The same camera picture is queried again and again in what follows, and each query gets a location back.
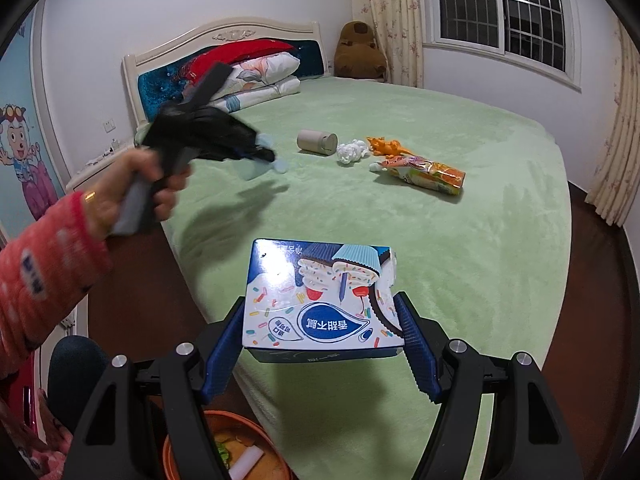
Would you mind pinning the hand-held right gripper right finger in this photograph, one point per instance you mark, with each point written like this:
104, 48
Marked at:
420, 355

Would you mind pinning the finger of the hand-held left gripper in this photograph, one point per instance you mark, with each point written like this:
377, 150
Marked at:
210, 80
252, 149

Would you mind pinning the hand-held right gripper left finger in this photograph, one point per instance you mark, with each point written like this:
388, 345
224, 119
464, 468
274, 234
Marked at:
220, 355

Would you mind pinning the clear blue plastic cup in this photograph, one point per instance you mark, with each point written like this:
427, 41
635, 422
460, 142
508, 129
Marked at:
260, 170

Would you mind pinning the orange round bin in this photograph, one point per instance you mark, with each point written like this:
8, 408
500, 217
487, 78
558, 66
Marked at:
240, 425

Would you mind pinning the blue and white snack box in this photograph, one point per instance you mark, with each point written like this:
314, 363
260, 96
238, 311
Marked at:
310, 285

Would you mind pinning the person's left forearm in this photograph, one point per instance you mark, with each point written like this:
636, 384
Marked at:
40, 270

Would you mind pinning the person's left hand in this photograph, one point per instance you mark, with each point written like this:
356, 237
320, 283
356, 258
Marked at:
130, 170

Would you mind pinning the red pillow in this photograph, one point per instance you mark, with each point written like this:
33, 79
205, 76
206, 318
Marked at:
240, 55

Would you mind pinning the cream and blue bed headboard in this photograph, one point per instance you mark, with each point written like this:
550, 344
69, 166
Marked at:
160, 67

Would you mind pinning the floral white pillow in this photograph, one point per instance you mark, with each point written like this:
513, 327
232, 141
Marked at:
270, 67

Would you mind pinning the brown cardboard roll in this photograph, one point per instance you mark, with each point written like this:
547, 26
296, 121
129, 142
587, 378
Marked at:
315, 141

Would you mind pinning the white crumpled tissue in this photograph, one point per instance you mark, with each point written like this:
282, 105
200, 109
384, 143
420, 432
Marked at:
351, 151

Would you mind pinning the white foam block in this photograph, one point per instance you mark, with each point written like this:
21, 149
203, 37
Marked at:
246, 458

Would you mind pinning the cream nightstand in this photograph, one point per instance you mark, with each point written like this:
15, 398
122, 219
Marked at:
100, 167

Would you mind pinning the orange toy dinosaur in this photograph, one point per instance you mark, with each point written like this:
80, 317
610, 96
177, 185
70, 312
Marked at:
385, 146

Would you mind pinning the brown plush toy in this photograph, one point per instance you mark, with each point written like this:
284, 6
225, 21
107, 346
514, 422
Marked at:
357, 52

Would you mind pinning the person's dark trouser leg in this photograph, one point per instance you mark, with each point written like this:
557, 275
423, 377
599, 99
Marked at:
75, 365

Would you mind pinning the orange snack packet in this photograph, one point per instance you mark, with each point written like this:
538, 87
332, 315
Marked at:
430, 175

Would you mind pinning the floral cream curtain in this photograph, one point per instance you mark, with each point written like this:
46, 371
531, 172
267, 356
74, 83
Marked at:
390, 20
617, 150

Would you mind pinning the person's pink patterned jacket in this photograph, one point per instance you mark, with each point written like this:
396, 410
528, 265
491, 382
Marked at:
45, 440

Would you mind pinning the barred window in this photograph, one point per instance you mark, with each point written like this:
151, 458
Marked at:
500, 10

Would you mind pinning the white wall socket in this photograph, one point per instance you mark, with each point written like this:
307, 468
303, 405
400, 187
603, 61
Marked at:
109, 125

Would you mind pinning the cartoon wall sticker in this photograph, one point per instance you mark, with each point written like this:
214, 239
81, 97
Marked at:
25, 160

